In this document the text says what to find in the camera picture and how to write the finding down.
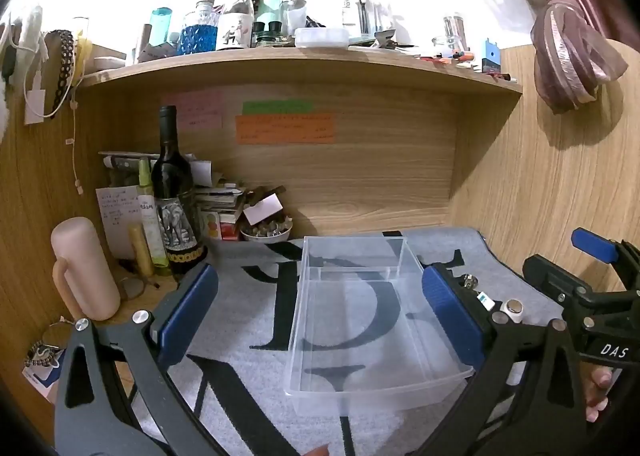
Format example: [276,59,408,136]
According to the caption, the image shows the white flat plastic box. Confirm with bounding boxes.
[293,27,350,50]

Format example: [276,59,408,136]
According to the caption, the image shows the person's right hand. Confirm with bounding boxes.
[584,367,615,423]

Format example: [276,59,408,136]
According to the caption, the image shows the teal bottle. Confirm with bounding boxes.
[149,7,174,48]

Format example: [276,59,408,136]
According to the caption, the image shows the pink tied curtain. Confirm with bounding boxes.
[451,0,640,115]

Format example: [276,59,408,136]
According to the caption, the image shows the loose white papers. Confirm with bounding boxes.
[98,151,216,188]

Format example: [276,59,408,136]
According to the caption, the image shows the pink sticky note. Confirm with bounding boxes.
[160,90,224,132]

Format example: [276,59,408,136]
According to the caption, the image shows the white bowl of marbles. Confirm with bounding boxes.
[239,217,293,242]

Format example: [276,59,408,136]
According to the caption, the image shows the black lace band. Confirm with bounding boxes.
[44,30,77,118]

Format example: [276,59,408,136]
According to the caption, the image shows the glass jar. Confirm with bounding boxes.
[432,13,469,53]

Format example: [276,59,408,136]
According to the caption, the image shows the eyeglasses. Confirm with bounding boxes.
[116,259,162,300]

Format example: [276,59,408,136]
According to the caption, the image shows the clear glass bottle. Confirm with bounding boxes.
[342,0,397,38]

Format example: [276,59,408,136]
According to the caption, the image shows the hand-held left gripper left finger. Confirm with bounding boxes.
[54,262,221,456]

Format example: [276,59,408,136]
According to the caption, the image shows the clear plastic storage box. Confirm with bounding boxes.
[284,235,475,409]

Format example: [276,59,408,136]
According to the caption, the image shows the green sticky note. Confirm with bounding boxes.
[242,100,315,115]

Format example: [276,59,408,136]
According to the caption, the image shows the beige tube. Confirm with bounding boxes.
[129,223,155,277]

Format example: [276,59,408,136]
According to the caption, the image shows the slim bottle with green cap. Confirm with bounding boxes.
[137,159,171,270]

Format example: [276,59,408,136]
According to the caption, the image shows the blue and white card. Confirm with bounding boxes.
[22,347,64,405]

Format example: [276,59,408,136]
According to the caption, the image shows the grey mat with black letters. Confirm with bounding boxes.
[132,226,568,456]

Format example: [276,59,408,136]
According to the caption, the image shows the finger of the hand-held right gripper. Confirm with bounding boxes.
[571,228,640,293]
[522,253,598,324]

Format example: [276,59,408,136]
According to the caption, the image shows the pink mug with handle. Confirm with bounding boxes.
[51,217,122,322]

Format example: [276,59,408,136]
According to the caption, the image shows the beaded bracelet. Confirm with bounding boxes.
[24,340,64,370]

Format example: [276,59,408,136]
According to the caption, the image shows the wooden shelf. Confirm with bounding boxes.
[75,43,524,96]

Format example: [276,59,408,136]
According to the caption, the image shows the white hanging cords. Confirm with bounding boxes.
[0,5,47,125]

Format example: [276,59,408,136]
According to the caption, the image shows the white handwritten note paper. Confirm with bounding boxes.
[96,186,144,260]

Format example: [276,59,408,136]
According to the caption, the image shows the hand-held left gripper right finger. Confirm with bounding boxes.
[415,262,591,456]

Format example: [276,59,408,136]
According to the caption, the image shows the orange sticky note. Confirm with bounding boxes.
[235,112,335,145]

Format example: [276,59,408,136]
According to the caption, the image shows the green glass bottle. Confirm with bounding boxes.
[254,0,284,37]

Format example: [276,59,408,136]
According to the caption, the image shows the dark wine bottle elephant label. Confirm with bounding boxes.
[151,105,209,280]

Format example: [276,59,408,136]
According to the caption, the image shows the clear bottle with white label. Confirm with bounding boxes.
[215,0,256,52]

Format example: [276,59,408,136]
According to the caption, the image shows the blue faceted glass bottle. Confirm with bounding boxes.
[178,0,220,56]

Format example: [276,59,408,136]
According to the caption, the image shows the small blue box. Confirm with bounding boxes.
[480,37,503,74]

